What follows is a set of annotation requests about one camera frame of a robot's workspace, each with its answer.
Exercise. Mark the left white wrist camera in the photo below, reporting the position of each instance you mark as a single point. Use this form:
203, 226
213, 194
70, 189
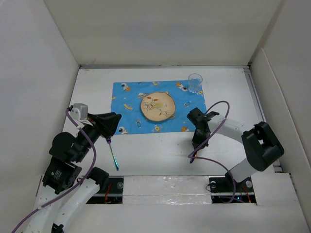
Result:
79, 111

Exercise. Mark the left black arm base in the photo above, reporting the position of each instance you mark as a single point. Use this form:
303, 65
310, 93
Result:
112, 194

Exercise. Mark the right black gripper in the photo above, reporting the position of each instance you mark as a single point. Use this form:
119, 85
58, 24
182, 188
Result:
196, 141

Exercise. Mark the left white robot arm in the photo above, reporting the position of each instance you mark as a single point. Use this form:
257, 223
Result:
72, 178

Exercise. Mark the round bird-pattern plate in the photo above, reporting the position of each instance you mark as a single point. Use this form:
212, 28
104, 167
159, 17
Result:
158, 106

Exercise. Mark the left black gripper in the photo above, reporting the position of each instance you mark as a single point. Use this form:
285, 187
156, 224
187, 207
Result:
107, 122

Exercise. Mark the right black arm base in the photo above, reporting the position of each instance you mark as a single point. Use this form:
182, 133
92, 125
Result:
222, 191

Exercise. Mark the iridescent fork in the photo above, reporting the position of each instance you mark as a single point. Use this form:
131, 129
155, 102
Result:
113, 156

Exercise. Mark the iridescent knife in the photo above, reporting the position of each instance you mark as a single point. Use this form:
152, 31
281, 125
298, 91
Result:
192, 157

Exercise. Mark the clear drinking glass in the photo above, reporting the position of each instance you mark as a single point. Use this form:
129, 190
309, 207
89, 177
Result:
194, 82

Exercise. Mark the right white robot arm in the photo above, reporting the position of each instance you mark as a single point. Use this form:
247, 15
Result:
261, 145

